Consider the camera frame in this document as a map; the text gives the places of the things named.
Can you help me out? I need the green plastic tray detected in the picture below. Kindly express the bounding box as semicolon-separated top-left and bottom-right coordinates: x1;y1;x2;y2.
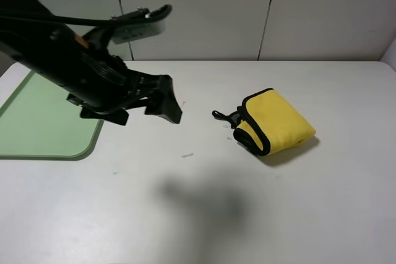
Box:
1;72;103;161

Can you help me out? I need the yellow towel with black trim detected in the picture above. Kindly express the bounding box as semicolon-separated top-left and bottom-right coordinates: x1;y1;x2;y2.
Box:
212;88;316;156

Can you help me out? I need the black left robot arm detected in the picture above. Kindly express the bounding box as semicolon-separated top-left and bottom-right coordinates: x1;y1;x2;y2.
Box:
1;0;182;126

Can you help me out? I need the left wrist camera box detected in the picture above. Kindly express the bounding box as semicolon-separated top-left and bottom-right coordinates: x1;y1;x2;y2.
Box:
82;22;166;51

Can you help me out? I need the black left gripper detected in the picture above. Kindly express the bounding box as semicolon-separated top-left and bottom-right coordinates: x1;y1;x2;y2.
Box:
67;54;183;126

